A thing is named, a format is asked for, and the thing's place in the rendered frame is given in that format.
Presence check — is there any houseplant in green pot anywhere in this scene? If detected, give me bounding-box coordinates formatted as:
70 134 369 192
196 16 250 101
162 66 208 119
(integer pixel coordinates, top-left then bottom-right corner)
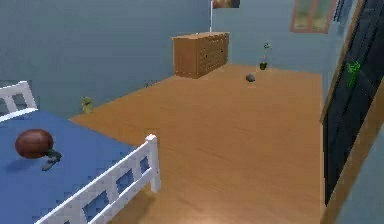
259 42 273 71

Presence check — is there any brown basketball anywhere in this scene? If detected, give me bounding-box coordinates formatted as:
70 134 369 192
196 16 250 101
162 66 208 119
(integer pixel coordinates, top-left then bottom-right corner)
14 128 55 160

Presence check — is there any white bed with blue cover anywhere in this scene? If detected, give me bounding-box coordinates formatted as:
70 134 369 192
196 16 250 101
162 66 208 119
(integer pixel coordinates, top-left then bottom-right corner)
0 80 162 224

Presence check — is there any wooden chest of drawers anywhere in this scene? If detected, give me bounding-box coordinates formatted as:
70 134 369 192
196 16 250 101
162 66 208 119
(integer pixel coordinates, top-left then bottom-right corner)
171 31 230 80

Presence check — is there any small yellow-green object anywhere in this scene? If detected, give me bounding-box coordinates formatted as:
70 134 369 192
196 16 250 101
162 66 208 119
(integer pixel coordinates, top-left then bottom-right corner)
80 96 95 115

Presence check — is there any black room door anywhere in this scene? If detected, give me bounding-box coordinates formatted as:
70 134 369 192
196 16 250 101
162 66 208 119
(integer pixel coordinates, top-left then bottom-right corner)
319 0 384 224

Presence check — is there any framed brown wall picture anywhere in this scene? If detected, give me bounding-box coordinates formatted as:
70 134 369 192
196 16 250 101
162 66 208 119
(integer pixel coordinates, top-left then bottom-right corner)
212 0 241 9

